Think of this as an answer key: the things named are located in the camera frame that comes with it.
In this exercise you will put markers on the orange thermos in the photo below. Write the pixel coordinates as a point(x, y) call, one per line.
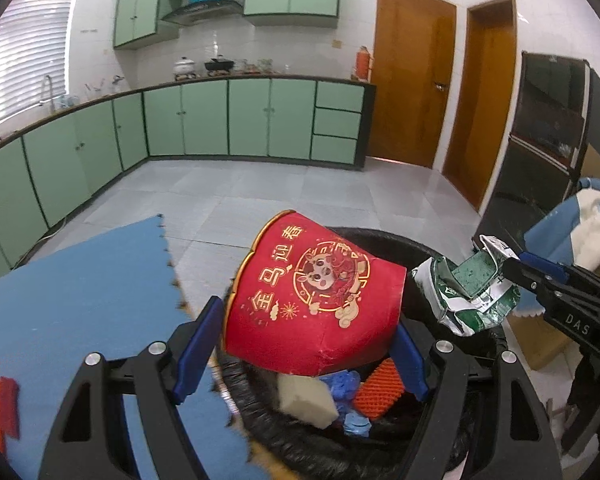
point(363, 64)

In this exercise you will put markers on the black refrigerator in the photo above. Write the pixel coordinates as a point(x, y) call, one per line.
point(557, 120)

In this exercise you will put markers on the cream yellow sponge block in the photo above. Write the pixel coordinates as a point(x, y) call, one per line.
point(306, 399)

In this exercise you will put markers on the window blinds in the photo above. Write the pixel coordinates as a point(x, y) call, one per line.
point(34, 41)

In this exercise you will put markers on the wooden door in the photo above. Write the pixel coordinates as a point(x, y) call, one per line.
point(485, 94)
point(412, 71)

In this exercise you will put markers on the red paper cup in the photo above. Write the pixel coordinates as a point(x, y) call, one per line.
point(306, 301)

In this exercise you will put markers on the black wok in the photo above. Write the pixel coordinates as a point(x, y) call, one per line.
point(218, 67)

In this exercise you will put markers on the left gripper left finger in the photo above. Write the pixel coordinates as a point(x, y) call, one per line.
point(164, 375)

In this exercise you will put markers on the green lower kitchen cabinets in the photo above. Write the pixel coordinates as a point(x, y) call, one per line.
point(50, 170)

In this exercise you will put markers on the range hood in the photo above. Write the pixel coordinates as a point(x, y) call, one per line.
point(200, 11)

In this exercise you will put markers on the green white crushed carton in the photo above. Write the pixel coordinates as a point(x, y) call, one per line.
point(472, 296)

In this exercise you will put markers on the blue table mat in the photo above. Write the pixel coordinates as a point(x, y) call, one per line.
point(70, 325)

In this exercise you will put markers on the black lined trash bin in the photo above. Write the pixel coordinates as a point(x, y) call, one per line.
point(329, 453)

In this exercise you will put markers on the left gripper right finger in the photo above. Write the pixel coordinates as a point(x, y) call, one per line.
point(437, 373)

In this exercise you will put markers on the orange foam net sleeve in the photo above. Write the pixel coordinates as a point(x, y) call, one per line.
point(381, 390)

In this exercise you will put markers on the blue plastic bag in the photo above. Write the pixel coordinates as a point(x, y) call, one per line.
point(343, 387)

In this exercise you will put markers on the white cooking pot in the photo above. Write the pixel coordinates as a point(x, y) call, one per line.
point(184, 69)

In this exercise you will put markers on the kitchen faucet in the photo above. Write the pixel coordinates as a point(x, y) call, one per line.
point(47, 94)

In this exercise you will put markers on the small orange foam net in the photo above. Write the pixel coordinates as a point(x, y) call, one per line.
point(9, 413)

